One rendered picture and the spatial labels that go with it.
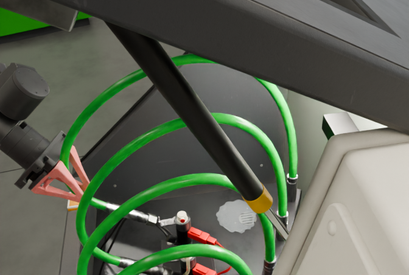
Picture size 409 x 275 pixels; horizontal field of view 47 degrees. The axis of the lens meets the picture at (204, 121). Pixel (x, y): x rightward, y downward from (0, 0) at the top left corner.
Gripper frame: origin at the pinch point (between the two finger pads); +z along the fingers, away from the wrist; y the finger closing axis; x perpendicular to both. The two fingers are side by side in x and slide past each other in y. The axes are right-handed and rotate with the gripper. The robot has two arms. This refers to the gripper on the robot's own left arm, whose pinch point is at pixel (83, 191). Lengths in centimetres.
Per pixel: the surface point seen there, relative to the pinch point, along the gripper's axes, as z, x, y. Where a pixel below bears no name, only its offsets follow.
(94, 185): -1.2, -9.1, -8.6
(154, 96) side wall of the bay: 1.8, -6.1, 33.8
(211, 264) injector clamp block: 28.6, -0.4, 6.6
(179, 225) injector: 17.3, -3.8, 4.7
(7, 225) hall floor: 9, 135, 114
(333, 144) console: 2, -43, -36
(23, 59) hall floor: -55, 154, 272
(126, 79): -7.8, -21.2, -1.7
